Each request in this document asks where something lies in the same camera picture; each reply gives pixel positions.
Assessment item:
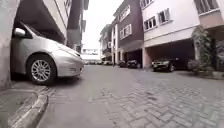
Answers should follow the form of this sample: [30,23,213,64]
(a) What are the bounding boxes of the white building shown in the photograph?
[81,48,102,65]

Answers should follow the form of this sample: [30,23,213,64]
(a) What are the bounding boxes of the dark car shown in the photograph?
[125,59,142,70]

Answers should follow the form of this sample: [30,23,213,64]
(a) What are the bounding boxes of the grey pavement slab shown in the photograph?
[0,87,38,128]

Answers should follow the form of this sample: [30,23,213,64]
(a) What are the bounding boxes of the grey concrete building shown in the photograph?
[13,0,90,54]

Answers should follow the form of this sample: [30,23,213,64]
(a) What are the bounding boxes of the grey concrete pillar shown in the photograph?
[0,0,21,90]

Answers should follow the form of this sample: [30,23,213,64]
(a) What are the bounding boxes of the pale pink building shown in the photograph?
[139,0,224,72]

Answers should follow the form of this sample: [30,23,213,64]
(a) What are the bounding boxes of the grey concrete kerb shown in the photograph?
[9,87,50,128]

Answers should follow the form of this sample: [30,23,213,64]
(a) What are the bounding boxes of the grey block paved road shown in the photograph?
[35,63,224,128]

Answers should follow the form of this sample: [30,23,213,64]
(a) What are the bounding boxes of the dark brown building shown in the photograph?
[111,0,145,67]

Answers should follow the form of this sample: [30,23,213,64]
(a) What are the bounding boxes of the silver car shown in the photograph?
[10,21,85,86]

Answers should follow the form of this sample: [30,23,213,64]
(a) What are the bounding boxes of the black car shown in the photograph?
[151,57,181,73]

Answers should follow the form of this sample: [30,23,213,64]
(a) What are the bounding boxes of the green climbing plant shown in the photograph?
[187,25,216,76]

